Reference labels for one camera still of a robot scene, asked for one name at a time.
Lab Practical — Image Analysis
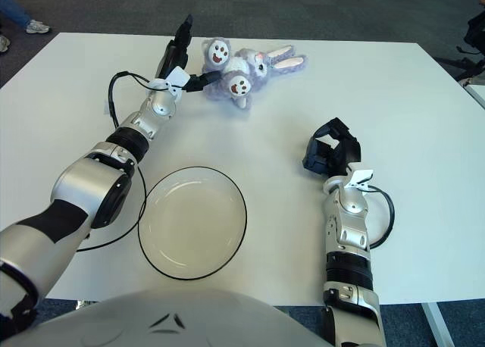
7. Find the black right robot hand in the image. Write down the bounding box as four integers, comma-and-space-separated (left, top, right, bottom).
302, 117, 363, 180

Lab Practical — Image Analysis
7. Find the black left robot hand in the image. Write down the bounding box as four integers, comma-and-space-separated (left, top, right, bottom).
154, 14, 224, 95

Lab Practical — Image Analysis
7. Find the purple bunny plush doll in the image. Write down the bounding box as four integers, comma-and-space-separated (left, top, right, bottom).
199, 37, 309, 111

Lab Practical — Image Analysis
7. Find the white plate with black rim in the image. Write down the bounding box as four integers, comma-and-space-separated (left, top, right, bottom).
137, 166, 249, 281

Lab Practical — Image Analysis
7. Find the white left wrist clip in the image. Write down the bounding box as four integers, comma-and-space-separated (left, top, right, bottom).
147, 67, 190, 94

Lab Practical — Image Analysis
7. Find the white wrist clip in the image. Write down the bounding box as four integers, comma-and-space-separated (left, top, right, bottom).
346, 168, 375, 191
147, 67, 190, 94

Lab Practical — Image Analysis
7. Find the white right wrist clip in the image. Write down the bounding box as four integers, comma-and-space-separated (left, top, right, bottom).
346, 168, 375, 191

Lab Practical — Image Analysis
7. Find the white neighbouring table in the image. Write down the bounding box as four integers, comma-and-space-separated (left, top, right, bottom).
458, 76, 485, 109

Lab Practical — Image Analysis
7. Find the blue jeans leg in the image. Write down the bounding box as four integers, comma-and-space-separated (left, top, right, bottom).
0, 0, 31, 30

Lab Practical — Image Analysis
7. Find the black office chair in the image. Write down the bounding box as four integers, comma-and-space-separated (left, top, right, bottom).
431, 5, 485, 83

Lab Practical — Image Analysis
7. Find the white table leg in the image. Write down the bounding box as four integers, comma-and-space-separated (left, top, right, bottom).
422, 303, 454, 347

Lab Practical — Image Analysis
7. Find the grey robot torso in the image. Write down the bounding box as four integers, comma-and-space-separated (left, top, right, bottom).
0, 289, 330, 347

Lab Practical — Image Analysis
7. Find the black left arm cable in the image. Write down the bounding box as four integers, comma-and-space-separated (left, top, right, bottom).
75, 71, 167, 253

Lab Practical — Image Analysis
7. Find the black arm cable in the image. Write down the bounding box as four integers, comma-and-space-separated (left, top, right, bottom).
365, 186, 395, 249
75, 71, 167, 253

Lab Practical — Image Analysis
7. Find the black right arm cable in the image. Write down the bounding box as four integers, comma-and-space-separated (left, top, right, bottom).
365, 186, 395, 249

